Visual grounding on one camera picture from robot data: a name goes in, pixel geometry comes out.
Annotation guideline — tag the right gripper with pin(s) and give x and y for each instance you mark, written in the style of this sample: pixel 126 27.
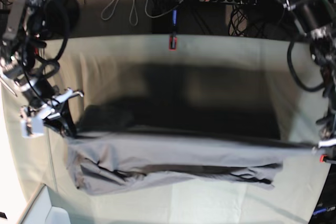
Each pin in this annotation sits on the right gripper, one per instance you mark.
pixel 41 97

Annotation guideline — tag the grey t-shirt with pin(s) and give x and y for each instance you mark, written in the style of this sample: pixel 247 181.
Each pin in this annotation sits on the grey t-shirt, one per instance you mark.
pixel 133 144

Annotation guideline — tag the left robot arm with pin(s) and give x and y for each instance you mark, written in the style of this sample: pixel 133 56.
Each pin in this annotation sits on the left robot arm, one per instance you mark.
pixel 315 22

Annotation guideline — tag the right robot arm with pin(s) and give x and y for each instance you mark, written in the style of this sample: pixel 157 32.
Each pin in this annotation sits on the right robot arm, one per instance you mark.
pixel 35 38

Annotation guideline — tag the metal rod at left edge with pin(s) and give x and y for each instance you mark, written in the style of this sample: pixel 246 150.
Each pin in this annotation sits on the metal rod at left edge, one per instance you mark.
pixel 6 86

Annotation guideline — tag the white bin corner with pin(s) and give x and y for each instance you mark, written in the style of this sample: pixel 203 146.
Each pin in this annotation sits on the white bin corner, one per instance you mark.
pixel 39 209

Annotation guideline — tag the red black clamp centre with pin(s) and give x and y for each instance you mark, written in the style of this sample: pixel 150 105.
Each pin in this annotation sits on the red black clamp centre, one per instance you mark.
pixel 173 37

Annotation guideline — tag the red black clamp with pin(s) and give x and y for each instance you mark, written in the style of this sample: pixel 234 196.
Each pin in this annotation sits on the red black clamp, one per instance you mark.
pixel 326 159
pixel 173 37

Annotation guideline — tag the light green table cloth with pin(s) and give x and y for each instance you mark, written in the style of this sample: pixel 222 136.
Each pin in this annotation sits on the light green table cloth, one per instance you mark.
pixel 236 84

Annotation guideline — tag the red black clamp right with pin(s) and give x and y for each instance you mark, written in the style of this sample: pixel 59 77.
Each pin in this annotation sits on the red black clamp right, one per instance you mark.
pixel 326 159

